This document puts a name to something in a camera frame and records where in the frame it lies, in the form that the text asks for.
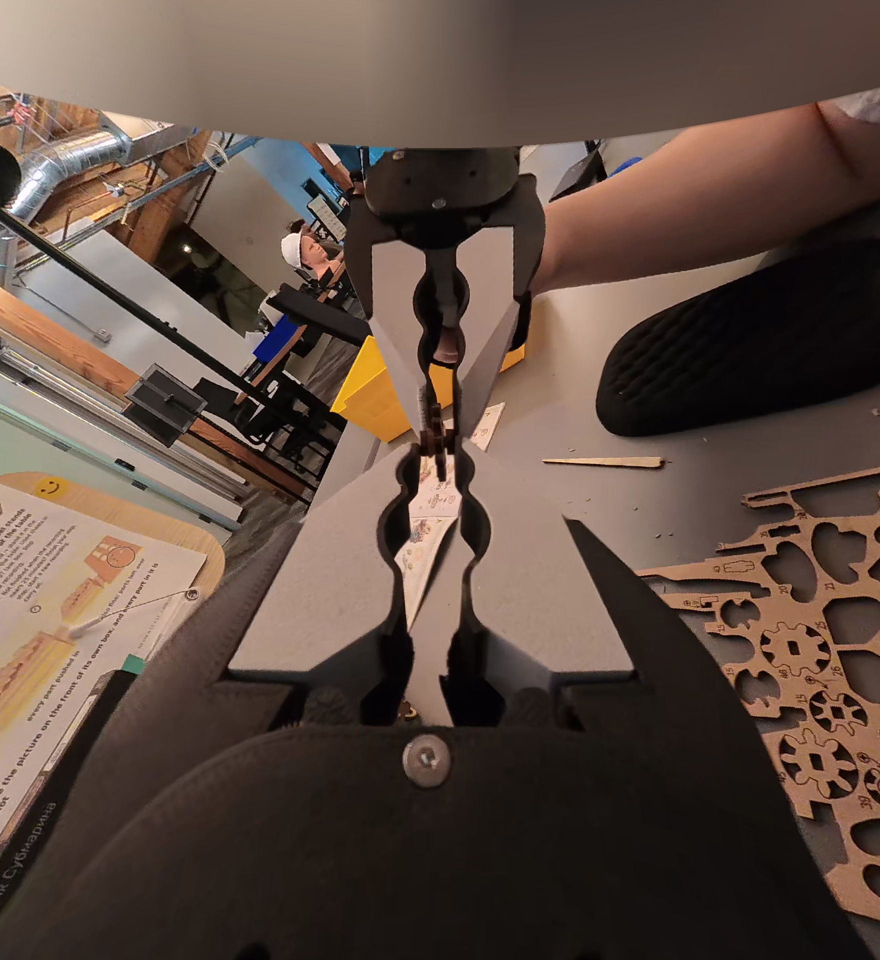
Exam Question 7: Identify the printed instruction sheet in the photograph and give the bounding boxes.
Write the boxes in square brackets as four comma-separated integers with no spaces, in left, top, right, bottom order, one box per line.
[0,471,210,901]

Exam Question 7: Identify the blue plastic bin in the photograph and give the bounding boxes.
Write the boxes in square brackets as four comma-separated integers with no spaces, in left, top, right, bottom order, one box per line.
[252,318,308,363]

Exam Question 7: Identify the long black pole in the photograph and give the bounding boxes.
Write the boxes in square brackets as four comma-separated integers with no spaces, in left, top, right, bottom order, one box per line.
[0,196,351,432]

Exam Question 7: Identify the small dark wooden gear part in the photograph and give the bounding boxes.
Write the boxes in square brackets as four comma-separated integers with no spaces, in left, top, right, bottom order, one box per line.
[417,381,458,483]

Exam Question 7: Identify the dark model kit box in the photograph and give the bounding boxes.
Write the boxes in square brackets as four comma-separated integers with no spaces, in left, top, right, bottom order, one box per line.
[0,666,145,957]

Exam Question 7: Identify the folded assembly booklet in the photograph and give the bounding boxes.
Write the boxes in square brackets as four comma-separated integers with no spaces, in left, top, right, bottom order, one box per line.
[401,402,509,633]

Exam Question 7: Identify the thin wooden stick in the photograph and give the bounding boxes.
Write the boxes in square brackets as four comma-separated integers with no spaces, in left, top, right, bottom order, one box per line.
[542,455,667,471]

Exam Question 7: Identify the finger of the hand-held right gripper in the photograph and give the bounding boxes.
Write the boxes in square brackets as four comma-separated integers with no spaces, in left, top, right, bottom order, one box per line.
[440,223,522,445]
[369,241,443,445]

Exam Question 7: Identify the person's right forearm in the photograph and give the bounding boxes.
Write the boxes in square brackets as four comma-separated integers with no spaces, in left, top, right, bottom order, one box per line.
[536,97,880,300]

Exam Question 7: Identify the yellow plastic bin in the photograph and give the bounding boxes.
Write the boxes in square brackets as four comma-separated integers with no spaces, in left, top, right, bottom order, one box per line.
[330,296,529,445]

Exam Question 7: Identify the silver ventilation duct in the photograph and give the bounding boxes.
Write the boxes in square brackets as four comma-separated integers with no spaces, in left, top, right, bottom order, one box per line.
[0,123,195,252]

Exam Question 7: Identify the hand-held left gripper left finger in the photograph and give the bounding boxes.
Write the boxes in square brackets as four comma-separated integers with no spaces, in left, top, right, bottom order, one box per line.
[226,441,420,725]

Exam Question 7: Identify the light wooden board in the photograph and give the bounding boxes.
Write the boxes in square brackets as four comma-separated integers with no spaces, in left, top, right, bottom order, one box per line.
[0,470,227,661]

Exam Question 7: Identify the laser-cut plywood parts sheet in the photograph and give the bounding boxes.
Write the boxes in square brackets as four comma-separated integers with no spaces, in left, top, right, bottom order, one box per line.
[635,459,880,936]

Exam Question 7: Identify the black textured wrist rest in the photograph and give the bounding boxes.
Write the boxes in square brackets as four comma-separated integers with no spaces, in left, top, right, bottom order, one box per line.
[595,237,880,438]

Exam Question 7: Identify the mannequin with white helmet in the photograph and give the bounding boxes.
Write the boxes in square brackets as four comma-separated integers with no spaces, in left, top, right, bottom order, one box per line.
[280,231,345,301]

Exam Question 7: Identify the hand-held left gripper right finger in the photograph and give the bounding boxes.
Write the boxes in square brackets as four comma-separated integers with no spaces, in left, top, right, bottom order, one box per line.
[446,438,636,726]

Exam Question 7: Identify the black table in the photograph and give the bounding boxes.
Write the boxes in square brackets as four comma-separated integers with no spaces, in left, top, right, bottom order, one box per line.
[266,283,372,348]

